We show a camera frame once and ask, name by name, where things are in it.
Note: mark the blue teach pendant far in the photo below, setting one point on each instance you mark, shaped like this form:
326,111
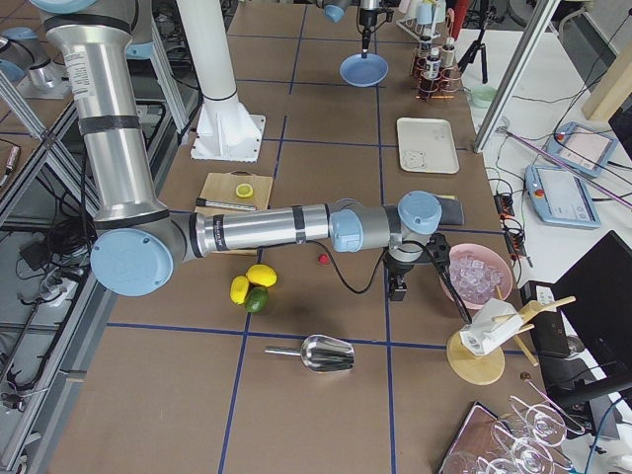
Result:
582,148

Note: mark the blue plastic plate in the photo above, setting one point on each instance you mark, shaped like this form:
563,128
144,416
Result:
364,70

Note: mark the blue teach pendant near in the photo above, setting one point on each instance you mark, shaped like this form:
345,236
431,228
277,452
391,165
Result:
559,198

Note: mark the clear wine glasses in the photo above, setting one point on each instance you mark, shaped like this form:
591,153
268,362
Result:
526,439

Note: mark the wooden cutting board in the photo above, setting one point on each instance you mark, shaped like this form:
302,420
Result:
234,192

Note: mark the dark tea bottle left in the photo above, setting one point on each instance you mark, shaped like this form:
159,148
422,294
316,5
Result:
431,71

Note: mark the steel ice scoop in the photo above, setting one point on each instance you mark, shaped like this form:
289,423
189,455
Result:
320,353

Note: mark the aluminium frame post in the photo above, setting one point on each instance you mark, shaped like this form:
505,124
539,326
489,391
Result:
526,46

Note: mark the small yellow lemon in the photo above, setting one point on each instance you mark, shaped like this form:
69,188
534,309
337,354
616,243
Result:
239,289

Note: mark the pink bowl of ice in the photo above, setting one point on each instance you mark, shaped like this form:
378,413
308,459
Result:
479,274

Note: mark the large yellow lemon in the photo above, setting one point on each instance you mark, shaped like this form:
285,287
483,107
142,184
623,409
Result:
261,275

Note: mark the white paper cup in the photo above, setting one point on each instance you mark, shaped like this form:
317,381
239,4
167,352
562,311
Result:
492,325

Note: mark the mint green bowl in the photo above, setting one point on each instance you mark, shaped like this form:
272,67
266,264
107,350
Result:
482,96

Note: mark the steel cylinder tool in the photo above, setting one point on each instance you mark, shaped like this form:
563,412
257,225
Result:
203,202

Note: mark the copper wire bottle rack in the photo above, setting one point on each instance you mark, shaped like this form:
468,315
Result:
448,84

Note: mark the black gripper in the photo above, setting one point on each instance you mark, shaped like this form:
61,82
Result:
398,269
366,20

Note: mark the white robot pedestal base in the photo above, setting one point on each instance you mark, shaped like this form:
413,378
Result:
225,129

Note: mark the dark tea bottle rear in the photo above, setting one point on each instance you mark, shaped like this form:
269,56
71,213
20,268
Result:
425,47

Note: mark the grey folded cloth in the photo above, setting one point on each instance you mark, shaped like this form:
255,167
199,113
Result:
451,211

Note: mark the white wire cup basket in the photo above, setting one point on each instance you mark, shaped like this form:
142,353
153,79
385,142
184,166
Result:
421,17

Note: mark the black camera tripod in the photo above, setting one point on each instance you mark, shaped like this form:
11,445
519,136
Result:
486,12

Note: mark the dark tea bottle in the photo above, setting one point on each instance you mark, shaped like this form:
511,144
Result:
431,71
425,47
447,54

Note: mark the lemon half slice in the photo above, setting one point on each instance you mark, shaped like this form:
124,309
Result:
244,191

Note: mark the wooden cup stand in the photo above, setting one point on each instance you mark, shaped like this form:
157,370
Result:
487,369

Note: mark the green lime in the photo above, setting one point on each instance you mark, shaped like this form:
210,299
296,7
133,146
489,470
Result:
256,299

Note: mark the blue teach pendant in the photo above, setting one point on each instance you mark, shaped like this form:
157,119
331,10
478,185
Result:
559,198
582,148

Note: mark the black monitor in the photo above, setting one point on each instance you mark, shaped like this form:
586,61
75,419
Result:
601,316

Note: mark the dark tea bottle middle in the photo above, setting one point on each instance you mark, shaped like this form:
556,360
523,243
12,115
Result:
447,54

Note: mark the cream bear serving tray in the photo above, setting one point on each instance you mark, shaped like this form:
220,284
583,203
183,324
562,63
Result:
426,146

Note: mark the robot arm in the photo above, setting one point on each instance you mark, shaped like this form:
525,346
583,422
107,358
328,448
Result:
140,240
335,10

